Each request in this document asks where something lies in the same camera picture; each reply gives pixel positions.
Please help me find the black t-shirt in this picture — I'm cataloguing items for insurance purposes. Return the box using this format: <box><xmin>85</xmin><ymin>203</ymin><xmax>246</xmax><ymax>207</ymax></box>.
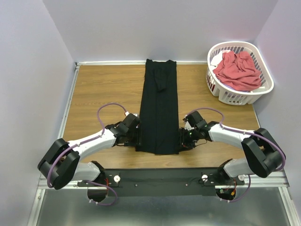
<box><xmin>136</xmin><ymin>59</ymin><xmax>179</xmax><ymax>155</ymax></box>

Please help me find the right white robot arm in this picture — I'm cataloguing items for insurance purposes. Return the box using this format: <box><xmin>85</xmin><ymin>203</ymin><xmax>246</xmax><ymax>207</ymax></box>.
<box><xmin>180</xmin><ymin>110</ymin><xmax>286</xmax><ymax>185</ymax></box>

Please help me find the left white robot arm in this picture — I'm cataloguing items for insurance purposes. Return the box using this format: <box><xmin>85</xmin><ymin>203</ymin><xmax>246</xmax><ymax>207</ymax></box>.
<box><xmin>38</xmin><ymin>112</ymin><xmax>140</xmax><ymax>190</ymax></box>

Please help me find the silver bolt knob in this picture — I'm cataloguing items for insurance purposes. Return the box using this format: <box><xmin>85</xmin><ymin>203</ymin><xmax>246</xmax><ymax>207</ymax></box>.
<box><xmin>202</xmin><ymin>175</ymin><xmax>208</xmax><ymax>182</ymax></box>
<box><xmin>114</xmin><ymin>175</ymin><xmax>121</xmax><ymax>183</ymax></box>

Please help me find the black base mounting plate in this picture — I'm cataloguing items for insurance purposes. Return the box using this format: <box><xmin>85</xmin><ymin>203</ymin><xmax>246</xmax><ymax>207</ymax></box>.
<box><xmin>77</xmin><ymin>167</ymin><xmax>245</xmax><ymax>197</ymax></box>

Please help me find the left silver bolt knob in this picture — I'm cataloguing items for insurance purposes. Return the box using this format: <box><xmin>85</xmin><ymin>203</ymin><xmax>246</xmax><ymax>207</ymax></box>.
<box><xmin>114</xmin><ymin>175</ymin><xmax>121</xmax><ymax>183</ymax></box>

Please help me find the white laundry basket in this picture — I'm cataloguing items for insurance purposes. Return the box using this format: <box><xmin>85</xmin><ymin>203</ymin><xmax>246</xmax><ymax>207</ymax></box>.
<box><xmin>206</xmin><ymin>41</ymin><xmax>274</xmax><ymax>105</ymax></box>

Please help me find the red t-shirt in basket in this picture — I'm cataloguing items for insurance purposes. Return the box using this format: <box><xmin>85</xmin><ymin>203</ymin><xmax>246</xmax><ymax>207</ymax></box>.
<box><xmin>213</xmin><ymin>51</ymin><xmax>261</xmax><ymax>92</ymax></box>

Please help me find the white cloth in basket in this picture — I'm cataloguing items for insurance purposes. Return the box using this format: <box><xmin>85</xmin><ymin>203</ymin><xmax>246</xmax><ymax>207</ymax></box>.
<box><xmin>210</xmin><ymin>50</ymin><xmax>230</xmax><ymax>69</ymax></box>

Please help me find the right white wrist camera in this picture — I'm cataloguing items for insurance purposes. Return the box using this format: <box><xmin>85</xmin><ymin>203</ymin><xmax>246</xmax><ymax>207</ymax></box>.
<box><xmin>183</xmin><ymin>115</ymin><xmax>194</xmax><ymax>131</ymax></box>

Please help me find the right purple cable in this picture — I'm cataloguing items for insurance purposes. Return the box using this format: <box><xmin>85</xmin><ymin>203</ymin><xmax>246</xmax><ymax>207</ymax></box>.
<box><xmin>184</xmin><ymin>107</ymin><xmax>287</xmax><ymax>203</ymax></box>

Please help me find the purple cable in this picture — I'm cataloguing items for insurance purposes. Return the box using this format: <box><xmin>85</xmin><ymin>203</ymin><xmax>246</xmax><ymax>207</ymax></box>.
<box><xmin>47</xmin><ymin>103</ymin><xmax>118</xmax><ymax>206</ymax></box>
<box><xmin>184</xmin><ymin>107</ymin><xmax>287</xmax><ymax>203</ymax></box>

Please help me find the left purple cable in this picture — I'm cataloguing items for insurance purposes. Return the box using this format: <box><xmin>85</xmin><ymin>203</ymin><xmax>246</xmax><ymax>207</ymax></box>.
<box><xmin>47</xmin><ymin>103</ymin><xmax>118</xmax><ymax>206</ymax></box>

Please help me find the aluminium frame rail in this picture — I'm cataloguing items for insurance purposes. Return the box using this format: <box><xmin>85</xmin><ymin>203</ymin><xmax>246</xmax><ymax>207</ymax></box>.
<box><xmin>38</xmin><ymin>170</ymin><xmax>289</xmax><ymax>189</ymax></box>

